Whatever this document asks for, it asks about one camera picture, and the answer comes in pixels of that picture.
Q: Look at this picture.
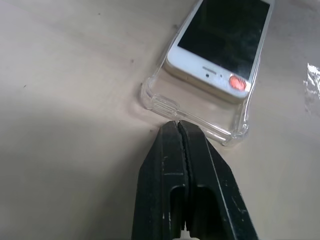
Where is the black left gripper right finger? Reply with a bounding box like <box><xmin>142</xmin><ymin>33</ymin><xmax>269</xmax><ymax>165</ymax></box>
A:
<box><xmin>178</xmin><ymin>120</ymin><xmax>259</xmax><ymax>240</ymax></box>

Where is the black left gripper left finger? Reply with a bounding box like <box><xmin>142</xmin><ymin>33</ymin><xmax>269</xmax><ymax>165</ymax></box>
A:
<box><xmin>131</xmin><ymin>120</ymin><xmax>189</xmax><ymax>240</ymax></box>

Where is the clear phone case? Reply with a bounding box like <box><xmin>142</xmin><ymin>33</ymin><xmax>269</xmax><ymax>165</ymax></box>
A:
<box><xmin>139</xmin><ymin>0</ymin><xmax>277</xmax><ymax>148</ymax></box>

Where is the white smartphone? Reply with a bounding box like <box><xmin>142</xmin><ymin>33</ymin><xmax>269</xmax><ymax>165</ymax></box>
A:
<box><xmin>166</xmin><ymin>0</ymin><xmax>276</xmax><ymax>101</ymax></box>

